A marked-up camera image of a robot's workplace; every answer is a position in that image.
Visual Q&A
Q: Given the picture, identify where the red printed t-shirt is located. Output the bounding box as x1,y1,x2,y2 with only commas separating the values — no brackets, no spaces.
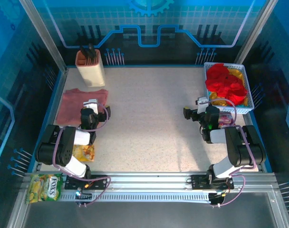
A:
205,63,249,105

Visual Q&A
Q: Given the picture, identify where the purple pink snack packet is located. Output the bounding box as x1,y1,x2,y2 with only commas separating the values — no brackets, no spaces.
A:
218,112,237,130

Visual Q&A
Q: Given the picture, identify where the folded pink t-shirt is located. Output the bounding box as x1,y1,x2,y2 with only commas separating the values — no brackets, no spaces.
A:
56,88,109,126

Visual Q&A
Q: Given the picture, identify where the white plastic mesh basket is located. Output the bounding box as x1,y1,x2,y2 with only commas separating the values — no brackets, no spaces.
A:
203,62,255,115

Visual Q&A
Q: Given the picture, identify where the yellow snack bag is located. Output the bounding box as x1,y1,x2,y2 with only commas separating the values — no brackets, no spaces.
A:
72,144,96,163

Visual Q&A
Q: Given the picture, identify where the beige knife block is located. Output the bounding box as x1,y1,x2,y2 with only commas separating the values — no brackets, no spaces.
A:
75,49,106,88

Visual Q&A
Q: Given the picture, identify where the yellow t-shirt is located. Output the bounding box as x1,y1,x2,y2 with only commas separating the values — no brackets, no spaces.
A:
207,67,250,107

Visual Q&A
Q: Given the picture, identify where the black controller board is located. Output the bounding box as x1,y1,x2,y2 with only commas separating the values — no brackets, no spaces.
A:
209,191,228,208
75,189,93,208

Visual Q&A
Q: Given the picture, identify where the green Fox's candy bag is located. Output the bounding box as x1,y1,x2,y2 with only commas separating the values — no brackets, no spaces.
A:
25,173,64,204

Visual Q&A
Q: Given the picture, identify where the grey metal panel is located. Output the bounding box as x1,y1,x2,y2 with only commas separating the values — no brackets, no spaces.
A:
23,192,278,228

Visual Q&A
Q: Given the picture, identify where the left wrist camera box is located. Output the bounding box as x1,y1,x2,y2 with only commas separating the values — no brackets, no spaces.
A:
83,99,99,114

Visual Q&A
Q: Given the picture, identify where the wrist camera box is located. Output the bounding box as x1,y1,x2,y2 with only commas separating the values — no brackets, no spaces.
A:
83,99,99,114
196,96,209,113

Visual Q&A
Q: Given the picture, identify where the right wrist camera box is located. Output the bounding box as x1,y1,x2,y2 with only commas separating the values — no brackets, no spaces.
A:
196,96,209,113

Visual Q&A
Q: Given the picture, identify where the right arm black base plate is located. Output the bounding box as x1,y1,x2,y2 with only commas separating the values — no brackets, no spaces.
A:
191,174,234,190

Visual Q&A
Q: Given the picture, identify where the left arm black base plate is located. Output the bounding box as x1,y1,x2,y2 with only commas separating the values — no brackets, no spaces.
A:
64,174,108,190

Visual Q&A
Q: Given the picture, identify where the aluminium mounting rail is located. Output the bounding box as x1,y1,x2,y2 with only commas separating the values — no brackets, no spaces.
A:
23,171,278,193

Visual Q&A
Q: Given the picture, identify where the slotted grey cable duct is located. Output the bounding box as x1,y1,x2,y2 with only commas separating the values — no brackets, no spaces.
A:
60,192,212,202

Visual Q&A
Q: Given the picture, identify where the aluminium frame post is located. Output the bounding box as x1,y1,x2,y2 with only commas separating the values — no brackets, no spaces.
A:
234,0,278,65
18,0,68,73

